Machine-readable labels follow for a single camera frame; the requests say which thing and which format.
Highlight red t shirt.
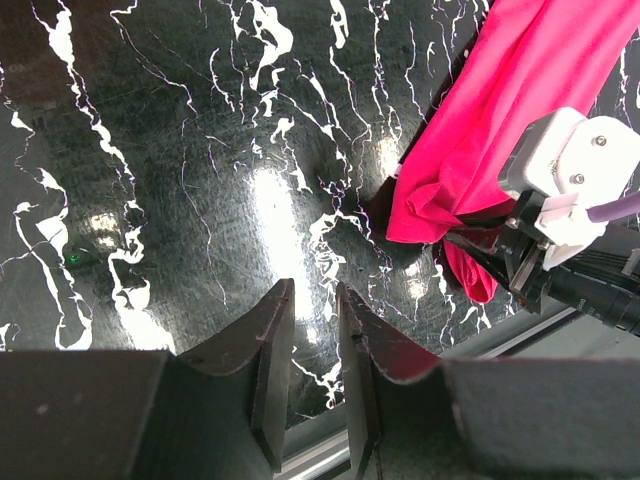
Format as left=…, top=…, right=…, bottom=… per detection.
left=385, top=0, right=640, bottom=305

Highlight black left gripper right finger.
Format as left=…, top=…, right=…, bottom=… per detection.
left=336, top=283, right=639, bottom=479

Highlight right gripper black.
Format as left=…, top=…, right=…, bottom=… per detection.
left=443, top=190, right=639, bottom=335

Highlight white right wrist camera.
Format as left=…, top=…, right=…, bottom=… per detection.
left=499, top=107, right=639, bottom=268

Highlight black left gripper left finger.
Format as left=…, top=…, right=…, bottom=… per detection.
left=1, top=279, right=295, bottom=479

